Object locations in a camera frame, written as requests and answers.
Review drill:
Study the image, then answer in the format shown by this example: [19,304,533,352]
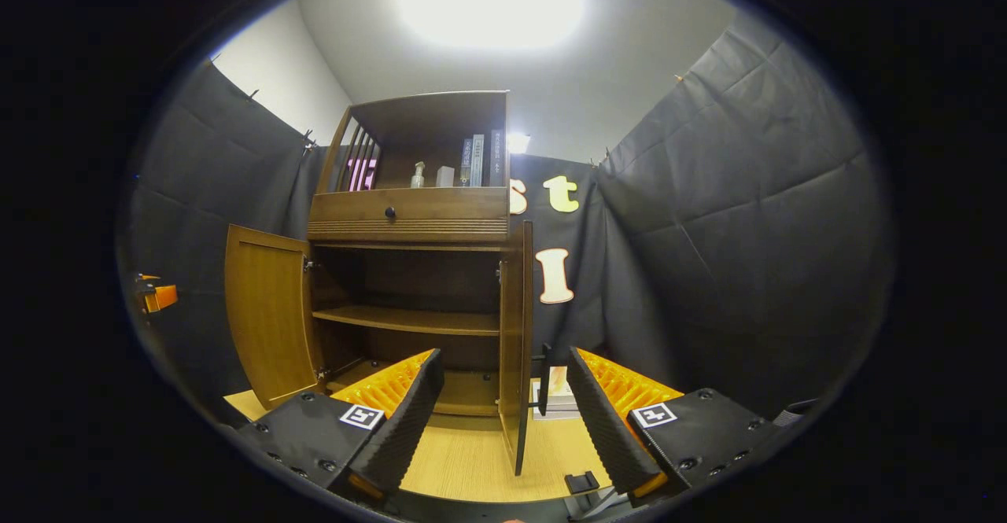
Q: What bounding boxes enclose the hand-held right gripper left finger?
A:
[236,348,447,504]

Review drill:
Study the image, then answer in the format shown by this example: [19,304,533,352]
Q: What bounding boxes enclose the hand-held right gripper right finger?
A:
[566,346,788,500]

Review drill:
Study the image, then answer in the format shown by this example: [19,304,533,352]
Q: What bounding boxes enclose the wooden cabinet door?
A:
[498,220,551,477]
[224,224,323,411]

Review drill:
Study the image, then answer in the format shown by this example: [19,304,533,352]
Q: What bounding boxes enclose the wooden double-door shoe cabinet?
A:
[224,90,551,477]

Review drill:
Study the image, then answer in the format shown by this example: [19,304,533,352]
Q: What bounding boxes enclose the wooden inner cabinet shelf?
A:
[312,305,501,337]

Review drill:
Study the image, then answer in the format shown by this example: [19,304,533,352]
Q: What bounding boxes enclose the wooden cabinet drawer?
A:
[307,187,511,242]

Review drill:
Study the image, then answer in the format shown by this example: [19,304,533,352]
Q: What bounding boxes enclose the white flat book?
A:
[533,381,581,421]

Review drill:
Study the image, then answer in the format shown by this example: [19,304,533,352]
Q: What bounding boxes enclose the black backdrop cloth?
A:
[118,16,894,422]

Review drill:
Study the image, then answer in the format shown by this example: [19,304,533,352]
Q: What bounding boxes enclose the large ceiling light panel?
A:
[397,0,587,52]

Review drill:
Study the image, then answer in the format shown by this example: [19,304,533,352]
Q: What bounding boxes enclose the white metal table frame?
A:
[566,485,622,520]

